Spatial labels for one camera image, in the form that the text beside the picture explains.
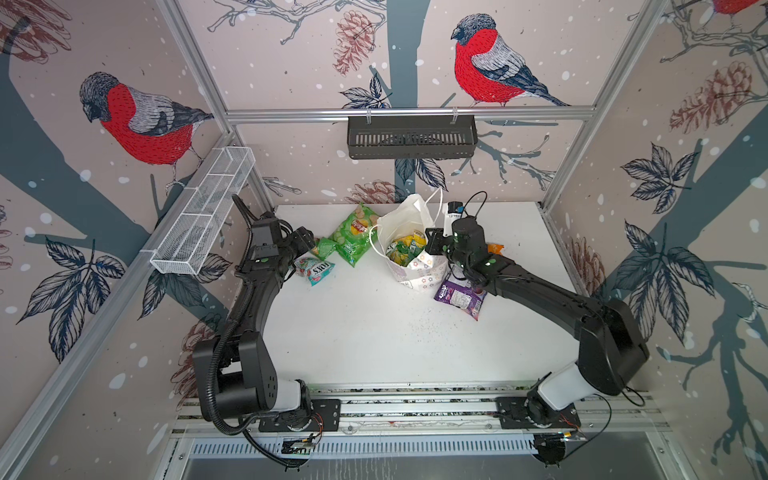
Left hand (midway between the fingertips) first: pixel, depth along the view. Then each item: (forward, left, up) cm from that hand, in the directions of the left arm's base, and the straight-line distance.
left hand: (302, 235), depth 85 cm
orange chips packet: (+5, -61, -14) cm, 63 cm away
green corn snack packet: (+6, -3, -15) cm, 16 cm away
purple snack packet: (-12, -47, -16) cm, 52 cm away
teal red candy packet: (-3, -1, -14) cm, 15 cm away
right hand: (-1, -35, +2) cm, 35 cm away
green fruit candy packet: (+4, -31, -13) cm, 34 cm away
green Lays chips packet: (+11, -12, -14) cm, 22 cm away
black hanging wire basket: (+38, -34, +8) cm, 52 cm away
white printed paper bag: (+11, -29, -14) cm, 34 cm away
